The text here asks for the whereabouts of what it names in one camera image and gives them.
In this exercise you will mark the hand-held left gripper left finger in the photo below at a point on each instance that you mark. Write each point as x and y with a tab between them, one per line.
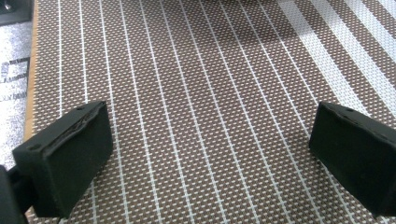
65	158

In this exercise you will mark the brown striped woven placemat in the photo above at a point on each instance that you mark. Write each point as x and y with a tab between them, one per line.
202	102

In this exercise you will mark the black stand base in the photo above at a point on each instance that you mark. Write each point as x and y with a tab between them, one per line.
14	10

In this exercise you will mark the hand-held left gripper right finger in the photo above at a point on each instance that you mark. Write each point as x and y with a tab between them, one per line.
355	155

